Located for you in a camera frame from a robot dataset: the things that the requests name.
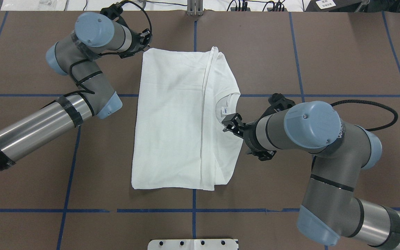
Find white perforated base plate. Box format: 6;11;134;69
147;239;239;250

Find grey aluminium post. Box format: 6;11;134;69
187;0;204;16

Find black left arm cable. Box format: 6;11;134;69
68;0;152;94

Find black power strip plugs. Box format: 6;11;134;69
226;0;287;12

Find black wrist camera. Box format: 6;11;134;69
99;1;127;26
267;93;296;114

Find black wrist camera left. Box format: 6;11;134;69
99;1;127;26

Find black box with label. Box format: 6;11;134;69
305;0;362;12

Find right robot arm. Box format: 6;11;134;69
222;99;400;250

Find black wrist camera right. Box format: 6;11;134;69
267;93;296;114

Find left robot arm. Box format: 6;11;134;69
0;9;153;172

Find white long-sleeve printed shirt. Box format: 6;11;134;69
131;47;243;191

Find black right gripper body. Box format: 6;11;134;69
221;113;252;141

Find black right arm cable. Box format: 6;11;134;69
330;100;399;132

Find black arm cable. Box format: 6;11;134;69
330;100;399;132
68;0;152;94

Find black background cable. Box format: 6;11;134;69
141;0;188;7

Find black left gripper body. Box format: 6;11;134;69
132;28;152;52

